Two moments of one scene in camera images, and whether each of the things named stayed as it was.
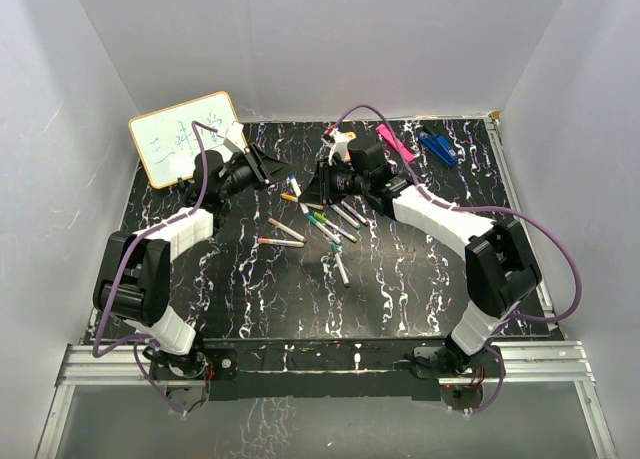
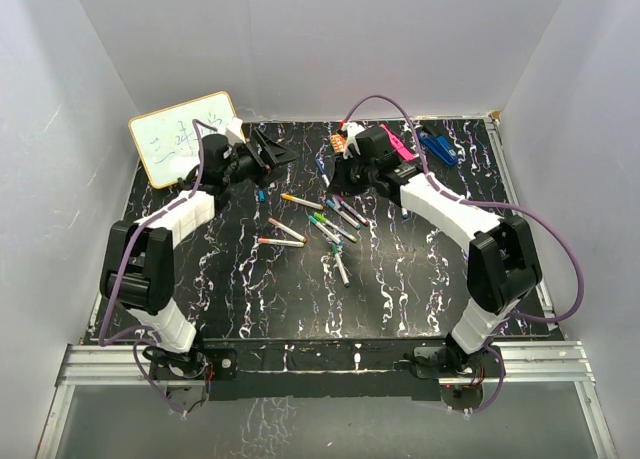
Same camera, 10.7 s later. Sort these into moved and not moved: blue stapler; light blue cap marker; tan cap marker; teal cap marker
Moved: light blue cap marker
Not moved: tan cap marker; blue stapler; teal cap marker
